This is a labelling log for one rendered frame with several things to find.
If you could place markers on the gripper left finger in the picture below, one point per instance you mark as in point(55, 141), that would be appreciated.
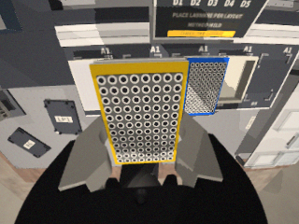
point(83, 166)

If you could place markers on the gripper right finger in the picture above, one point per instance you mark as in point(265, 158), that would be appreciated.
point(202, 162)

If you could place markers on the yellow tip rack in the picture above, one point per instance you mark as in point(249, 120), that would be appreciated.
point(141, 101)

